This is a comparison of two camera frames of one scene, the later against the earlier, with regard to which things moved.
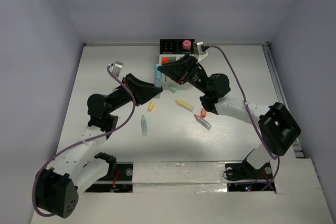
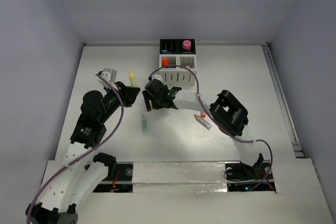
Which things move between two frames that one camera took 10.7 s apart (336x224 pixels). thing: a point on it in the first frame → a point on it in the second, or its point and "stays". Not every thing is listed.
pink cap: [187, 44] stays
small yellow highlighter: [151, 106] stays
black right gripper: [178, 70] → [147, 98]
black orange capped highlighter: [165, 60] stays
